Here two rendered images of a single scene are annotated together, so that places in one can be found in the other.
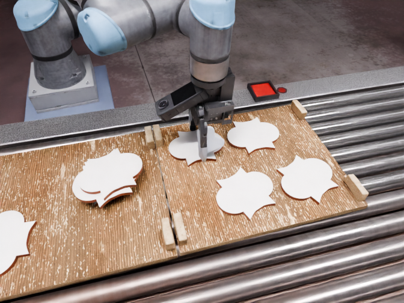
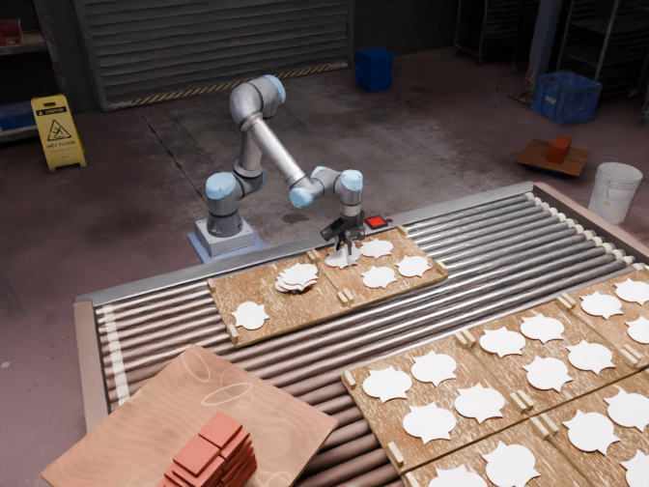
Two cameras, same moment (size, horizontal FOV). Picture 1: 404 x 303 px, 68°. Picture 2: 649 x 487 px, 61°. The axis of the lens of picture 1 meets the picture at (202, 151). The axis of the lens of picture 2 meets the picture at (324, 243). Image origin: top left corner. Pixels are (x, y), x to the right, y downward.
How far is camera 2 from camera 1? 139 cm
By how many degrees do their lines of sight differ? 15
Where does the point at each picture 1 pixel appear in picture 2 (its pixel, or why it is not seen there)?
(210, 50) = (352, 200)
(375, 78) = (453, 205)
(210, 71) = (352, 211)
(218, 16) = (356, 185)
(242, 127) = (368, 245)
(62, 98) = (231, 243)
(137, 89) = not seen: hidden behind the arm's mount
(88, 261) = (303, 317)
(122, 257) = (321, 313)
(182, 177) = (339, 275)
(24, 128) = (217, 265)
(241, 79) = not seen: hidden behind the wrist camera
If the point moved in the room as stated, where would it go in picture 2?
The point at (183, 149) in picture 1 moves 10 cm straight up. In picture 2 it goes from (334, 261) to (335, 240)
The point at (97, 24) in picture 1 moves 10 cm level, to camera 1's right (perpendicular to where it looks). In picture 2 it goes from (304, 194) to (333, 191)
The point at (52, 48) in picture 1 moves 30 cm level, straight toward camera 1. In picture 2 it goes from (230, 208) to (272, 242)
